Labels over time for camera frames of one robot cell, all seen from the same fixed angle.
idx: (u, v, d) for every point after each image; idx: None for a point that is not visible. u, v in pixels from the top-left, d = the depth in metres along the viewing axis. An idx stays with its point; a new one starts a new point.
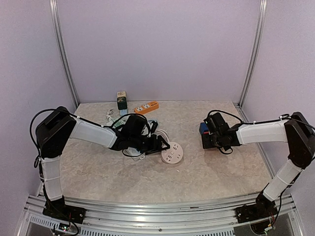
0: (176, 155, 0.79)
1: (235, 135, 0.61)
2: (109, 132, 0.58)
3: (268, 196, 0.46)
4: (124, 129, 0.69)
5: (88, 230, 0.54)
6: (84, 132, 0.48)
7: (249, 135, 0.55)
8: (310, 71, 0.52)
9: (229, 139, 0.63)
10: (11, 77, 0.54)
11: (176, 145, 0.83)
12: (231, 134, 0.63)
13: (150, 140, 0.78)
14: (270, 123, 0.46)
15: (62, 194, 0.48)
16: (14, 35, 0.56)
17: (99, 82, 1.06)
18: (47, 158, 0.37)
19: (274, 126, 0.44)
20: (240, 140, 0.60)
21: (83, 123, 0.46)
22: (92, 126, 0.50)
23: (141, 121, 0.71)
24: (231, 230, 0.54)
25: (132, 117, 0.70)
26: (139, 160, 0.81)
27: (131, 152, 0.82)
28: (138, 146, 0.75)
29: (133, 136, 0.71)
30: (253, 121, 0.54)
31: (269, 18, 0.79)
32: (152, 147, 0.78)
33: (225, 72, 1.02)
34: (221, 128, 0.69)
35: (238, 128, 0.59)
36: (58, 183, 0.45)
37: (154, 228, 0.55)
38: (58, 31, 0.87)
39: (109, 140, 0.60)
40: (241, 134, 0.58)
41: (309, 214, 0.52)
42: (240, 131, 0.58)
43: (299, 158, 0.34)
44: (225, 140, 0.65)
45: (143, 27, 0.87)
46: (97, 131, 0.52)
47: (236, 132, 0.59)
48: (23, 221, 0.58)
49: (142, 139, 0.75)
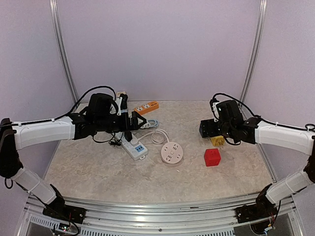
0: (176, 156, 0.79)
1: (253, 132, 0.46)
2: (64, 122, 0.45)
3: (270, 198, 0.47)
4: (88, 113, 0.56)
5: (88, 230, 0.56)
6: (33, 137, 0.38)
7: (268, 137, 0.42)
8: (310, 70, 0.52)
9: (244, 134, 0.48)
10: (11, 77, 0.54)
11: (176, 145, 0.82)
12: (247, 129, 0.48)
13: (121, 119, 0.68)
14: (296, 130, 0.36)
15: (55, 194, 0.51)
16: (14, 35, 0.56)
17: (98, 82, 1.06)
18: (13, 176, 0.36)
19: (302, 136, 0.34)
20: (256, 139, 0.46)
21: (24, 129, 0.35)
22: (37, 126, 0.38)
23: (107, 98, 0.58)
24: (231, 230, 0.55)
25: (94, 97, 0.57)
26: (139, 159, 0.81)
27: (131, 152, 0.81)
28: (109, 129, 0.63)
29: (102, 118, 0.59)
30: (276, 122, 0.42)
31: (270, 18, 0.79)
32: (125, 125, 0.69)
33: (225, 72, 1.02)
34: (236, 119, 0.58)
35: (258, 125, 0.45)
36: (43, 183, 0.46)
37: (154, 228, 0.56)
38: (58, 31, 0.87)
39: (71, 132, 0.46)
40: (259, 134, 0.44)
41: (309, 213, 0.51)
42: (260, 130, 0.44)
43: None
44: (239, 134, 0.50)
45: (143, 27, 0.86)
46: (47, 129, 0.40)
47: (255, 129, 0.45)
48: (23, 221, 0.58)
49: (112, 120, 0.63)
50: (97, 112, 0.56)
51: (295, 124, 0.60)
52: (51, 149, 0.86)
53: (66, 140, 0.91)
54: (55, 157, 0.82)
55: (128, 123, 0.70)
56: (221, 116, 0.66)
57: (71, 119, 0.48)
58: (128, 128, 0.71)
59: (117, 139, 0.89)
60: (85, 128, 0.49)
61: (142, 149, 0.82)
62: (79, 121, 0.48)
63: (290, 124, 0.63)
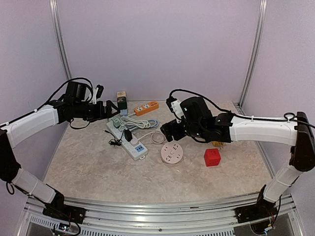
0: (175, 156, 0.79)
1: (227, 130, 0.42)
2: (45, 109, 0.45)
3: (269, 199, 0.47)
4: (65, 98, 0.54)
5: (88, 230, 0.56)
6: (23, 132, 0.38)
7: (245, 134, 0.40)
8: (310, 70, 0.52)
9: (218, 134, 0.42)
10: (11, 76, 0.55)
11: (176, 145, 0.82)
12: (219, 128, 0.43)
13: (96, 106, 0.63)
14: (274, 122, 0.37)
15: (54, 190, 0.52)
16: (14, 35, 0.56)
17: (98, 82, 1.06)
18: (14, 179, 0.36)
19: (284, 129, 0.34)
20: (232, 138, 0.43)
21: (12, 126, 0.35)
22: (22, 120, 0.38)
23: (83, 84, 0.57)
24: (231, 230, 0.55)
25: (71, 83, 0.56)
26: (139, 159, 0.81)
27: (131, 152, 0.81)
28: (82, 116, 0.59)
29: (76, 104, 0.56)
30: (251, 116, 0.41)
31: (269, 18, 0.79)
32: (99, 114, 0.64)
33: (225, 72, 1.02)
34: (205, 118, 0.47)
35: (233, 123, 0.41)
36: (43, 184, 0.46)
37: (154, 228, 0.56)
38: (58, 31, 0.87)
39: (54, 116, 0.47)
40: (236, 132, 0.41)
41: (309, 213, 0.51)
42: (236, 128, 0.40)
43: (303, 164, 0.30)
44: (213, 136, 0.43)
45: (142, 26, 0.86)
46: (33, 120, 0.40)
47: (230, 127, 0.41)
48: (23, 221, 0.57)
49: (87, 107, 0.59)
50: (75, 97, 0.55)
51: None
52: (51, 149, 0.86)
53: (66, 140, 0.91)
54: (55, 157, 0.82)
55: (102, 111, 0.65)
56: (186, 116, 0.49)
57: (50, 105, 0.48)
58: (101, 117, 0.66)
59: (117, 138, 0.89)
60: (66, 111, 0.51)
61: (142, 149, 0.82)
62: (59, 104, 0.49)
63: None
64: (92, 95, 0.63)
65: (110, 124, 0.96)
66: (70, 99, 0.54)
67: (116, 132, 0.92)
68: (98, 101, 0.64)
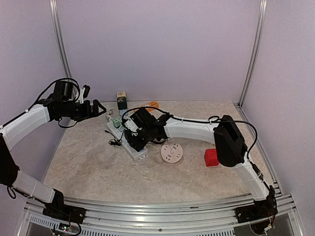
0: (175, 156, 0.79)
1: (162, 129, 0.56)
2: (35, 108, 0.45)
3: (259, 196, 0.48)
4: (53, 96, 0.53)
5: (88, 230, 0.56)
6: (17, 132, 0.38)
7: (176, 132, 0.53)
8: (310, 70, 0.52)
9: (156, 132, 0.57)
10: (12, 77, 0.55)
11: (176, 145, 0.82)
12: (157, 127, 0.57)
13: (83, 106, 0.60)
14: (200, 124, 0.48)
15: (53, 189, 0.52)
16: (14, 35, 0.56)
17: (98, 82, 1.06)
18: (15, 182, 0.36)
19: (206, 129, 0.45)
20: (167, 134, 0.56)
21: (7, 128, 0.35)
22: (16, 121, 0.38)
23: (70, 82, 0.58)
24: (231, 230, 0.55)
25: (58, 82, 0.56)
26: (139, 159, 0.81)
27: (131, 152, 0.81)
28: (71, 116, 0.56)
29: (63, 103, 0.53)
30: (181, 119, 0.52)
31: (269, 18, 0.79)
32: (86, 114, 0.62)
33: (225, 72, 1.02)
34: (147, 122, 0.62)
35: (166, 123, 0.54)
36: (42, 184, 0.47)
37: (154, 228, 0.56)
38: (58, 31, 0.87)
39: (46, 115, 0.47)
40: (169, 130, 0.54)
41: (309, 213, 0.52)
42: (168, 127, 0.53)
43: (228, 160, 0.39)
44: (153, 133, 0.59)
45: (142, 27, 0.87)
46: (26, 120, 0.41)
47: (164, 127, 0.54)
48: (23, 221, 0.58)
49: (75, 107, 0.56)
50: (63, 95, 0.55)
51: (296, 124, 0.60)
52: (51, 149, 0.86)
53: (66, 140, 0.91)
54: (55, 157, 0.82)
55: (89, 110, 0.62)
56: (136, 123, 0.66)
57: (40, 104, 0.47)
58: (89, 116, 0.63)
59: (117, 138, 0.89)
60: (57, 108, 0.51)
61: (142, 149, 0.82)
62: (48, 102, 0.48)
63: (291, 124, 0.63)
64: (79, 95, 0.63)
65: (110, 124, 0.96)
66: (59, 96, 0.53)
67: (116, 131, 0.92)
68: (85, 101, 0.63)
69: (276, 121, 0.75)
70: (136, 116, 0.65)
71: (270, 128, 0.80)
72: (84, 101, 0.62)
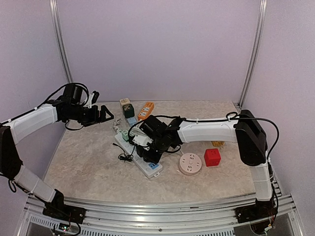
0: (196, 165, 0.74)
1: (175, 133, 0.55)
2: (44, 107, 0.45)
3: (263, 197, 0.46)
4: (63, 98, 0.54)
5: (88, 230, 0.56)
6: (25, 129, 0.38)
7: (192, 135, 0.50)
8: (310, 70, 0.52)
9: (169, 138, 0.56)
10: (11, 76, 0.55)
11: (192, 154, 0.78)
12: (171, 132, 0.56)
13: (91, 111, 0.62)
14: (217, 123, 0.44)
15: (54, 189, 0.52)
16: (13, 34, 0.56)
17: (98, 82, 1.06)
18: (16, 176, 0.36)
19: (225, 128, 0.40)
20: (182, 139, 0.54)
21: (15, 122, 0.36)
22: (23, 117, 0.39)
23: (80, 86, 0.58)
24: (230, 230, 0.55)
25: (68, 84, 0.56)
26: (153, 176, 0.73)
27: (144, 169, 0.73)
28: (78, 119, 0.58)
29: (72, 105, 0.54)
30: (196, 120, 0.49)
31: (269, 19, 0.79)
32: (94, 119, 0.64)
33: (225, 72, 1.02)
34: (159, 129, 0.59)
35: (180, 127, 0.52)
36: (43, 183, 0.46)
37: (154, 228, 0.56)
38: (58, 30, 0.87)
39: (53, 115, 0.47)
40: (183, 134, 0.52)
41: (309, 213, 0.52)
42: (182, 131, 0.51)
43: (252, 158, 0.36)
44: (166, 140, 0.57)
45: (142, 27, 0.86)
46: (34, 118, 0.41)
47: (178, 131, 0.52)
48: (23, 221, 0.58)
49: (83, 111, 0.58)
50: (72, 98, 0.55)
51: (296, 123, 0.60)
52: (51, 149, 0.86)
53: (65, 140, 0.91)
54: (55, 157, 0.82)
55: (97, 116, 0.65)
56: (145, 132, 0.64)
57: (49, 103, 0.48)
58: (96, 121, 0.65)
59: (128, 154, 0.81)
60: (64, 109, 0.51)
61: (156, 165, 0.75)
62: (57, 103, 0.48)
63: (291, 123, 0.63)
64: (88, 99, 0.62)
65: (119, 136, 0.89)
66: (68, 98, 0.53)
67: (126, 145, 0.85)
68: (93, 105, 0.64)
69: (276, 122, 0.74)
70: (145, 126, 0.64)
71: (270, 128, 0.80)
72: (93, 107, 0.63)
